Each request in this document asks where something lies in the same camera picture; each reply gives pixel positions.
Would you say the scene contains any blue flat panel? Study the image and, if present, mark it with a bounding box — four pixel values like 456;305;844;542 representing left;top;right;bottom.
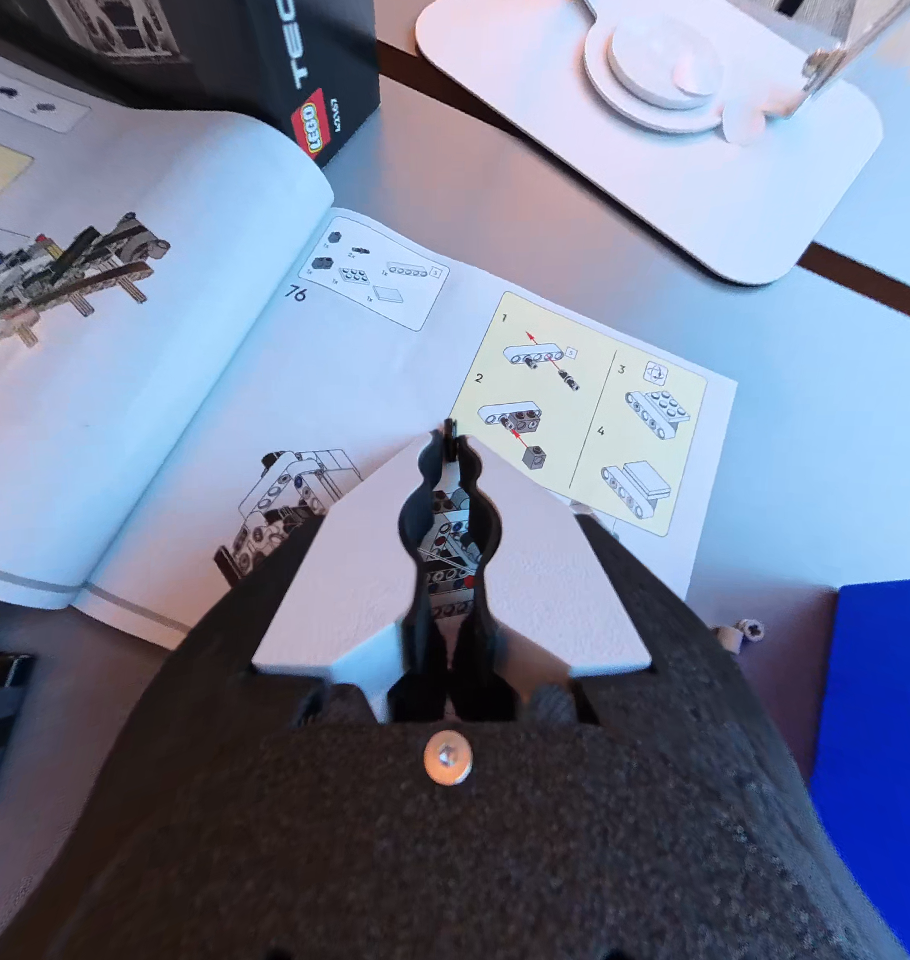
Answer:
809;577;910;960

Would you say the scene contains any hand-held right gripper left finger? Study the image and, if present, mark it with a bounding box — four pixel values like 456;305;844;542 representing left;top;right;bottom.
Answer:
251;429;456;725

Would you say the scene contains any white lego connector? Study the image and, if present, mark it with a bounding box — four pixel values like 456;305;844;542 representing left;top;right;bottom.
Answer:
713;616;767;654

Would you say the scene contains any black lego box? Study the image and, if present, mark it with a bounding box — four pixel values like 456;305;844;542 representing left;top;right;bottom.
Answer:
0;0;381;170

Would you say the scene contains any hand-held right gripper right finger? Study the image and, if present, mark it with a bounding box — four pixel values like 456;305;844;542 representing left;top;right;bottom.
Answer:
449;431;653;723

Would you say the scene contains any lego instruction booklet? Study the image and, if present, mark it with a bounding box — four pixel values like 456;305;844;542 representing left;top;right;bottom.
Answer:
0;41;740;650

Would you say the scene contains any white stand base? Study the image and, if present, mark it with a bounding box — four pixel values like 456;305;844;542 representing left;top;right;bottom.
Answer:
413;0;910;288

